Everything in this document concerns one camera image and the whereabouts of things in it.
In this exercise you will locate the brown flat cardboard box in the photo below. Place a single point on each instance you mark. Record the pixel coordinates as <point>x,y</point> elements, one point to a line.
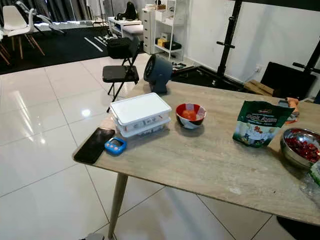
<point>258,87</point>

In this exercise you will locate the red dried fruits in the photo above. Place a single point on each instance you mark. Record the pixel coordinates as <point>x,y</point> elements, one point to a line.
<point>307,148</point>

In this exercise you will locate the white lidded plastic container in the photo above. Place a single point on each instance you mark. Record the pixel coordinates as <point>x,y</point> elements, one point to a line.
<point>140,112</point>

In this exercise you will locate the blue digital timer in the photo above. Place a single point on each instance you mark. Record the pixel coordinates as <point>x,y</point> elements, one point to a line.
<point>115,145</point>

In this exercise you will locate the orange figure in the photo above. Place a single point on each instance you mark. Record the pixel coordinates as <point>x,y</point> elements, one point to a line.
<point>292,104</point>

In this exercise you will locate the grey desk fan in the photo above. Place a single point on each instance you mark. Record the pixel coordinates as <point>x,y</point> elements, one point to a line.
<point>156,74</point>

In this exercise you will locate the black stand pole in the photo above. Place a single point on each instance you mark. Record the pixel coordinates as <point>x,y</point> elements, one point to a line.
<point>229,40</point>
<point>307,62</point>

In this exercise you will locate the white low table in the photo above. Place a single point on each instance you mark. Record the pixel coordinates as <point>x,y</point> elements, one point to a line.
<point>125,26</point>

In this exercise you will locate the steel bowl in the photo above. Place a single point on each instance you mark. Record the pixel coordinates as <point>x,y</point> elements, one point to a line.
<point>291,152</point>

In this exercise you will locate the red white bowl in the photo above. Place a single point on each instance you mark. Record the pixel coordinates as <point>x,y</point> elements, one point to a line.
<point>190,125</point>

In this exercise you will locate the black folding chair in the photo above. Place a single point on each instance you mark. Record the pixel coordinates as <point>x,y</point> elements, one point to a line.
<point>120,73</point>

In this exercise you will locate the black smartphone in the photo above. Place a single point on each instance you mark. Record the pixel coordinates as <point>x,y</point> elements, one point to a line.
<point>93,145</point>

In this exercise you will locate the clear plastic bag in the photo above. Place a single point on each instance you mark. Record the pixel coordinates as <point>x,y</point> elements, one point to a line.
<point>312,187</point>

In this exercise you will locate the large black rug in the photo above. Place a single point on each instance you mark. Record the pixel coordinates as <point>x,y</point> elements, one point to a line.
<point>60,47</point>

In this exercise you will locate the orange tomato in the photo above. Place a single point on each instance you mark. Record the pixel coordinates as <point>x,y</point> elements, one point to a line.
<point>189,115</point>

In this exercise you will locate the black flat panel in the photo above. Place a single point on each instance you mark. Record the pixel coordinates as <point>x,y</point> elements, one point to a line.
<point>287,80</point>

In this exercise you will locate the white shelf rack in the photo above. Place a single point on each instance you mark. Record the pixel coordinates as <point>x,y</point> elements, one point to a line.
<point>167,30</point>

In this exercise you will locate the white chair wooden legs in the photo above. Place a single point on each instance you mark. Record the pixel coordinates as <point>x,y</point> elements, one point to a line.
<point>14,20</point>

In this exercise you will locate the white drawer cabinet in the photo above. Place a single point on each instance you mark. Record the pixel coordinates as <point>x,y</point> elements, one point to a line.
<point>147,30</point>

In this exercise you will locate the green snack bag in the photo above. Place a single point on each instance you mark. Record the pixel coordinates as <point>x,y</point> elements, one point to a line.
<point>260,125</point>

